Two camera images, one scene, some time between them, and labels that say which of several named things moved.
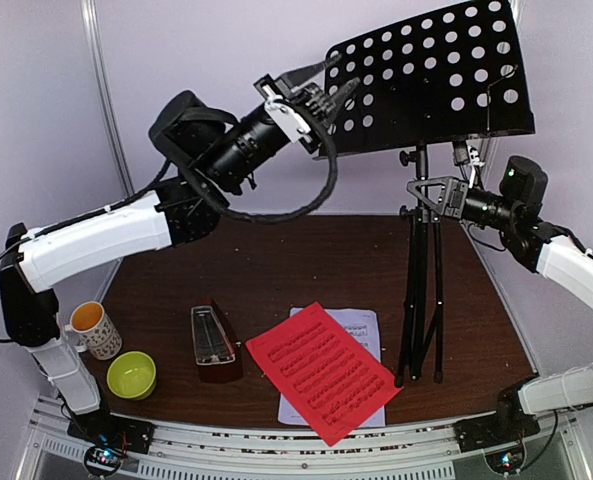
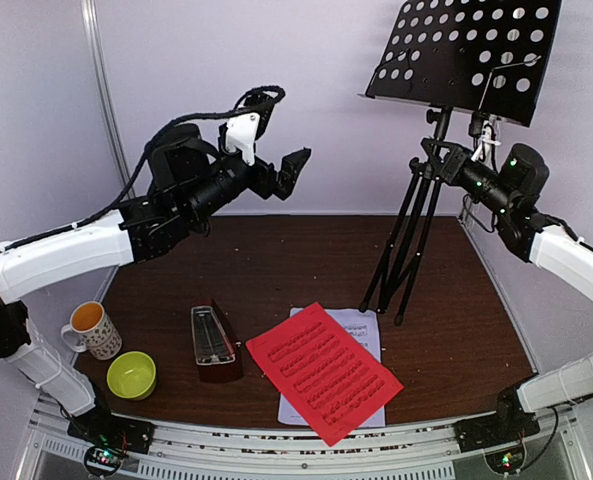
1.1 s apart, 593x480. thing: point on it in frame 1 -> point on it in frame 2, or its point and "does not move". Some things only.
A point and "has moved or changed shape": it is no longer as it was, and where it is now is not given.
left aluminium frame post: x=91 y=15 does not move
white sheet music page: x=364 y=325 does not move
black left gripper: x=329 y=107 -> x=292 y=164
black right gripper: x=452 y=210 -> x=451 y=165
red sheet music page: x=329 y=375 does not move
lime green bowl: x=132 y=375 does not move
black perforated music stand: x=458 y=76 has moved or changed shape
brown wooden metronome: x=218 y=352 does not move
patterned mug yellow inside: x=91 y=330 does not move
